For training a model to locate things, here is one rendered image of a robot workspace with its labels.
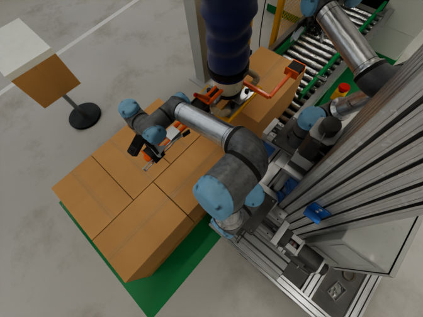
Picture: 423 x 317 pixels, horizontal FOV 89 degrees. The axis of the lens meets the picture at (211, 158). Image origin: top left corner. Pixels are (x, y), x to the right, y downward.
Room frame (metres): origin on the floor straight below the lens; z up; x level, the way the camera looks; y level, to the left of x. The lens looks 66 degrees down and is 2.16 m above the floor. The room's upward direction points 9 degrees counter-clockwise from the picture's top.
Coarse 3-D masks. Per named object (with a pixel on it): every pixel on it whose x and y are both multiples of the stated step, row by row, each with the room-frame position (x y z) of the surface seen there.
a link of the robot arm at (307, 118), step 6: (306, 108) 0.59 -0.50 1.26; (312, 108) 0.58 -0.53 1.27; (318, 108) 0.57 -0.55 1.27; (300, 114) 0.57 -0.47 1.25; (306, 114) 0.56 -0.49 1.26; (312, 114) 0.55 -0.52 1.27; (318, 114) 0.54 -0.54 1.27; (324, 114) 0.53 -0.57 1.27; (300, 120) 0.54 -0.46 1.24; (306, 120) 0.53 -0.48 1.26; (312, 120) 0.52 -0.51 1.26; (294, 126) 0.56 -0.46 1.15; (300, 126) 0.52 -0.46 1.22; (306, 126) 0.50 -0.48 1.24; (300, 132) 0.51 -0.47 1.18; (306, 132) 0.49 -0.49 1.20
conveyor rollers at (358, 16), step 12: (348, 12) 2.23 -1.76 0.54; (360, 12) 2.21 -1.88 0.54; (360, 24) 2.02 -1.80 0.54; (372, 24) 2.00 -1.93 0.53; (300, 36) 1.98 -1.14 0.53; (312, 36) 1.96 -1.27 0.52; (324, 36) 1.95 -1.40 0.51; (288, 48) 1.81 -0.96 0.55; (300, 48) 1.79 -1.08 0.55; (312, 48) 1.77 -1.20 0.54; (324, 48) 1.76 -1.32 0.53; (300, 60) 1.67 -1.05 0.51; (312, 60) 1.60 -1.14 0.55; (324, 60) 1.58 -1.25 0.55; (336, 60) 1.56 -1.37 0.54; (312, 72) 1.46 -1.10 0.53; (300, 84) 1.36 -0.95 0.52; (288, 108) 1.09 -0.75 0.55; (288, 120) 0.97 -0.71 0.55
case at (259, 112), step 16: (256, 64) 1.25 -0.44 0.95; (272, 64) 1.23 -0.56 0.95; (288, 64) 1.20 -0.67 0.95; (272, 80) 1.08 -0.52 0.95; (288, 80) 1.06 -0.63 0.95; (256, 96) 0.96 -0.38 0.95; (288, 96) 1.03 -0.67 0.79; (240, 112) 0.85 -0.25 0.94; (256, 112) 0.83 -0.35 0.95; (272, 112) 0.87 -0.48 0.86; (256, 128) 0.75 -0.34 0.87
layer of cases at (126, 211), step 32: (128, 128) 1.14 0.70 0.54; (96, 160) 0.89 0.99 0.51; (128, 160) 0.82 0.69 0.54; (160, 160) 0.78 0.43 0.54; (192, 160) 0.73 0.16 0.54; (64, 192) 0.63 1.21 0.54; (96, 192) 0.58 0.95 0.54; (128, 192) 0.54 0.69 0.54; (160, 192) 0.50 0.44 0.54; (192, 192) 0.46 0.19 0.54; (96, 224) 0.34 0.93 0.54; (128, 224) 0.30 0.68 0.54; (160, 224) 0.26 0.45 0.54; (192, 224) 0.28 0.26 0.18; (128, 256) 0.08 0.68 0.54; (160, 256) 0.06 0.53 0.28
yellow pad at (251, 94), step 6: (246, 90) 0.89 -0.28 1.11; (252, 96) 0.86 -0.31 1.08; (228, 102) 0.84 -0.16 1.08; (234, 102) 0.83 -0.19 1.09; (246, 102) 0.82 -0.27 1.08; (222, 108) 0.80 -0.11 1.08; (234, 108) 0.79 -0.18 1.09; (240, 108) 0.78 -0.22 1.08; (234, 114) 0.74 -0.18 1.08; (228, 120) 0.71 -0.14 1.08
